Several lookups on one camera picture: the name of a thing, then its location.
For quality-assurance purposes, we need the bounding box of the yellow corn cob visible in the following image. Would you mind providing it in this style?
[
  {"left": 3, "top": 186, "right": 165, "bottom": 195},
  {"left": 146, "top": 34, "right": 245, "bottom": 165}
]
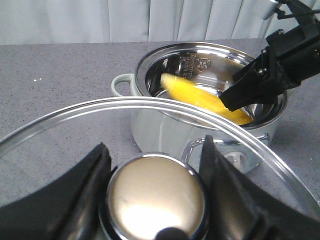
[{"left": 160, "top": 73, "right": 253, "bottom": 126}]

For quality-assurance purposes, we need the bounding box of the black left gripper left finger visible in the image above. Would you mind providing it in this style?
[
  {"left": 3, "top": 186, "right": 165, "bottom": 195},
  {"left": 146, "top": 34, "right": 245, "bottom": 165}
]
[{"left": 0, "top": 143, "right": 111, "bottom": 240}]

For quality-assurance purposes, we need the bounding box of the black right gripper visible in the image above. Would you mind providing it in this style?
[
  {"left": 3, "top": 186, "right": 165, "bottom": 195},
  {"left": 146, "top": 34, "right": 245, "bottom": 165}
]
[{"left": 219, "top": 0, "right": 320, "bottom": 112}]

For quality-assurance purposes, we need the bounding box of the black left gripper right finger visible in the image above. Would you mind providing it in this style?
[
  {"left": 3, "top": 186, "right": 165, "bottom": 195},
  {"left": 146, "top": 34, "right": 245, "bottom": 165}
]
[{"left": 199, "top": 135, "right": 320, "bottom": 240}]

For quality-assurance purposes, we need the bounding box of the white pleated curtain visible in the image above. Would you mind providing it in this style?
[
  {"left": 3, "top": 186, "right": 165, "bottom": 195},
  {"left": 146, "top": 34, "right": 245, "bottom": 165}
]
[{"left": 0, "top": 0, "right": 297, "bottom": 45}]

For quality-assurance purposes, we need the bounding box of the pale green electric cooking pot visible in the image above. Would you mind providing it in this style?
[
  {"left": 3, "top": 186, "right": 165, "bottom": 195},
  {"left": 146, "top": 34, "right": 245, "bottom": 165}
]
[{"left": 111, "top": 42, "right": 288, "bottom": 173}]

